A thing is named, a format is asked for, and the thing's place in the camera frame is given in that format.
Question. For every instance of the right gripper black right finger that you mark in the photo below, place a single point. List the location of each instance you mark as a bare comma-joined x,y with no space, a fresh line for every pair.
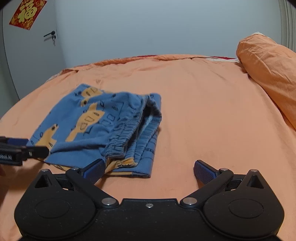
224,189

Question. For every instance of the beige curtain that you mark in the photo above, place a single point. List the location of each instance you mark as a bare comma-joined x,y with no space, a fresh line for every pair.
287,15

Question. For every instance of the blue pants with orange print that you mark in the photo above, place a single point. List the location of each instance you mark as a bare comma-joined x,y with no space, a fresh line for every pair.
90,124

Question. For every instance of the red fu character poster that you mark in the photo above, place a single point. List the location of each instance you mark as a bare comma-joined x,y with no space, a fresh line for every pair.
26,13

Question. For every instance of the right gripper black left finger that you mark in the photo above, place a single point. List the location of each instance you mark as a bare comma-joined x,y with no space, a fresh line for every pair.
74,189

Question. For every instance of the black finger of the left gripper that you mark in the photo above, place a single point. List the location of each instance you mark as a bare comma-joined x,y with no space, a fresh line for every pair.
35,152
4,141

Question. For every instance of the grey door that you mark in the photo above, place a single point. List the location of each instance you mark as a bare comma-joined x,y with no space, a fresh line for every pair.
31,61

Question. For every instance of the orange bed sheet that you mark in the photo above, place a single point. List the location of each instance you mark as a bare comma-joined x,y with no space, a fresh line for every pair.
211,111

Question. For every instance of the orange pillow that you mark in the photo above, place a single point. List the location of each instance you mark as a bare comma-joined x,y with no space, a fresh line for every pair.
272,66

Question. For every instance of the black door handle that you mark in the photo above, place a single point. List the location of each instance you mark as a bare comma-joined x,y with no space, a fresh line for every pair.
50,36

